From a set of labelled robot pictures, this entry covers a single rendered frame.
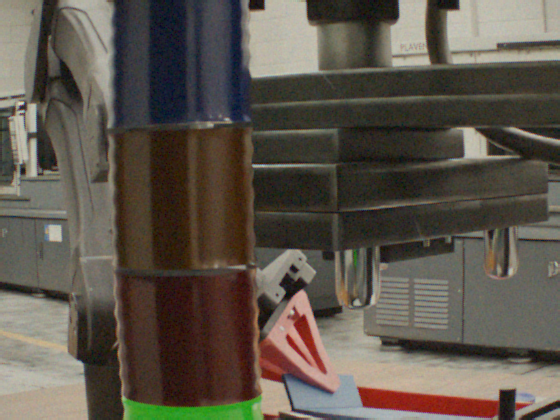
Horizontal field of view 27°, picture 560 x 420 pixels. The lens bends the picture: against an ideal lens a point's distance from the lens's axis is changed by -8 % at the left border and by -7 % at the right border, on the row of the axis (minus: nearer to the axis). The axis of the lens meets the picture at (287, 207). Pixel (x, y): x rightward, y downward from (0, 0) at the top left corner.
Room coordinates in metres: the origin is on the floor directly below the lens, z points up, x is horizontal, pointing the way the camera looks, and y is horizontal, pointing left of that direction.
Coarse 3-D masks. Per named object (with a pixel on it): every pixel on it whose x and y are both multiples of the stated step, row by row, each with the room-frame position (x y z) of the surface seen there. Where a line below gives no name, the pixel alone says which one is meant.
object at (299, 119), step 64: (320, 0) 0.58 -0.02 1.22; (384, 0) 0.58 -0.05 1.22; (320, 64) 0.59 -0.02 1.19; (384, 64) 0.58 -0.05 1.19; (448, 64) 0.51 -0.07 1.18; (512, 64) 0.49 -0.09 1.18; (256, 128) 0.59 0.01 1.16; (320, 128) 0.56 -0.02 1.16; (384, 128) 0.57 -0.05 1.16; (448, 128) 0.60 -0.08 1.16; (256, 192) 0.54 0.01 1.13; (320, 192) 0.51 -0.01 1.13; (384, 192) 0.53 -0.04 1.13; (448, 192) 0.57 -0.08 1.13; (512, 192) 0.61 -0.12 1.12; (384, 256) 0.57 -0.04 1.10; (512, 256) 0.62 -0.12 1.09
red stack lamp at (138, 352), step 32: (128, 288) 0.30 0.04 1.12; (160, 288) 0.29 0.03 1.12; (192, 288) 0.29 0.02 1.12; (224, 288) 0.30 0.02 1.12; (256, 288) 0.31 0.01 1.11; (128, 320) 0.30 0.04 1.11; (160, 320) 0.29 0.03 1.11; (192, 320) 0.29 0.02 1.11; (224, 320) 0.30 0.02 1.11; (256, 320) 0.31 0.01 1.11; (128, 352) 0.30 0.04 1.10; (160, 352) 0.29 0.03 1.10; (192, 352) 0.29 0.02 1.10; (224, 352) 0.30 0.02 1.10; (256, 352) 0.31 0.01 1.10; (128, 384) 0.30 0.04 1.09; (160, 384) 0.29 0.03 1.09; (192, 384) 0.29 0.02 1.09; (224, 384) 0.30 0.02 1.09; (256, 384) 0.31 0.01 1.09
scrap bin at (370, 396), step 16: (368, 400) 0.92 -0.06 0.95; (384, 400) 0.91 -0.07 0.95; (400, 400) 0.90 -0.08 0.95; (416, 400) 0.89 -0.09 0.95; (432, 400) 0.88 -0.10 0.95; (448, 400) 0.87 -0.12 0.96; (464, 400) 0.86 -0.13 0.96; (480, 400) 0.85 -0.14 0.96; (496, 400) 0.84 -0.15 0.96; (272, 416) 0.84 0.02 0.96; (480, 416) 0.85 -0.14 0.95
